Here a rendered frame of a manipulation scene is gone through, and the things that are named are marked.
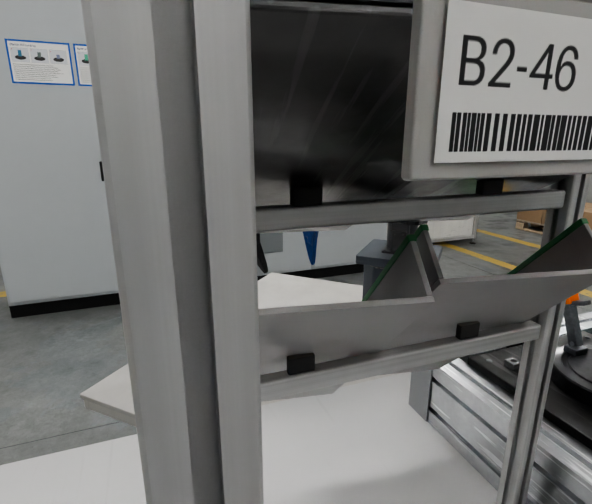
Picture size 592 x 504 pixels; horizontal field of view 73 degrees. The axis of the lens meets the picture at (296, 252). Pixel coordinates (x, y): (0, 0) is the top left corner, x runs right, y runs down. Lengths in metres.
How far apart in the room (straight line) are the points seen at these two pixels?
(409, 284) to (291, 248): 3.33
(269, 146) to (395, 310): 0.11
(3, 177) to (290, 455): 3.00
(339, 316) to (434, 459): 0.42
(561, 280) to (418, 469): 0.36
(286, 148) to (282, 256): 3.37
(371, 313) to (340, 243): 3.53
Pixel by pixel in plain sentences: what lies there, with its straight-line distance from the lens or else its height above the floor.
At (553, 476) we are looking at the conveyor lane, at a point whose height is 0.93.
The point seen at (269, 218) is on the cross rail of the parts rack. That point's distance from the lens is 0.24.
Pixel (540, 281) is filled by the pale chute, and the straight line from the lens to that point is 0.32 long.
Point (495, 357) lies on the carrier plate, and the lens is 0.66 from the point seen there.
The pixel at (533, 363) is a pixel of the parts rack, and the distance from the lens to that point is 0.44.
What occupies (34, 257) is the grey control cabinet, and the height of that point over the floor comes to 0.45.
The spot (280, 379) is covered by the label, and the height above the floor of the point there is 1.11.
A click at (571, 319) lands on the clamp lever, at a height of 1.04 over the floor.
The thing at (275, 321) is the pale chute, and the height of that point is 1.18.
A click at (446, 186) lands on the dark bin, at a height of 1.24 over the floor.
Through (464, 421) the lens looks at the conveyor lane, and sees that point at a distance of 0.61.
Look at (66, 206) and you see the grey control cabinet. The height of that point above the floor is 0.81.
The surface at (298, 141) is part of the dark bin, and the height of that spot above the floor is 1.27.
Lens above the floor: 1.27
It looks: 16 degrees down
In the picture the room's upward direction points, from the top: straight up
